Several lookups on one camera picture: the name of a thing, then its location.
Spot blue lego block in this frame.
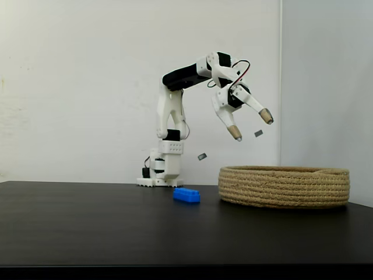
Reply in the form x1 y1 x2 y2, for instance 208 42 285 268
173 187 201 204

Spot red and black arm cable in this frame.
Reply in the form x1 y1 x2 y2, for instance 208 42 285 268
207 59 252 89

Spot white wall cable conduit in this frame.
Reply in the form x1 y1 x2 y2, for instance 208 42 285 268
279 0 284 167

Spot round woven rope tray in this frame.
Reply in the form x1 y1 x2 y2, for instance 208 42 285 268
218 165 350 209

